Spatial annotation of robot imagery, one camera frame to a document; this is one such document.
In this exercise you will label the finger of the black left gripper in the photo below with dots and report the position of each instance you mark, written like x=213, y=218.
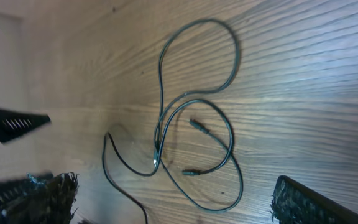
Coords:
x=15, y=124

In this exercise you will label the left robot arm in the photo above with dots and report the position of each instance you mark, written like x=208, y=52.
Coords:
x=14, y=188

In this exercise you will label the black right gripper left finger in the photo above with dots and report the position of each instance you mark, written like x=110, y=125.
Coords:
x=50, y=202

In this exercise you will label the brown cardboard back panel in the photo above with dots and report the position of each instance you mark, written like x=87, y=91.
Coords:
x=13, y=88

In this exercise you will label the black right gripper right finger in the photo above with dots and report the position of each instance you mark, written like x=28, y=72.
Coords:
x=295, y=203

